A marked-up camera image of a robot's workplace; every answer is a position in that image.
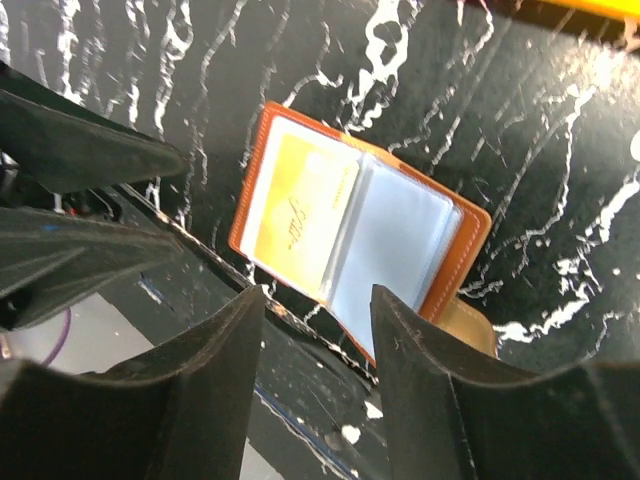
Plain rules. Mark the yellow plastic bin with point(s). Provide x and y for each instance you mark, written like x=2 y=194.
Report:
x=597 y=18

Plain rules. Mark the brown leather card holder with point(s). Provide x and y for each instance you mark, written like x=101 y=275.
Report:
x=459 y=253

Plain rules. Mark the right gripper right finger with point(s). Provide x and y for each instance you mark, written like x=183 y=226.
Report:
x=452 y=412

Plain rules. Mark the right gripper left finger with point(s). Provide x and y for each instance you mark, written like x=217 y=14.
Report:
x=178 y=411

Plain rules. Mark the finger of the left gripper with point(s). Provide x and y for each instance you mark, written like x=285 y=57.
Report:
x=51 y=261
x=64 y=153

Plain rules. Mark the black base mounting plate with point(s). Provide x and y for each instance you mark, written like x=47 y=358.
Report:
x=313 y=417

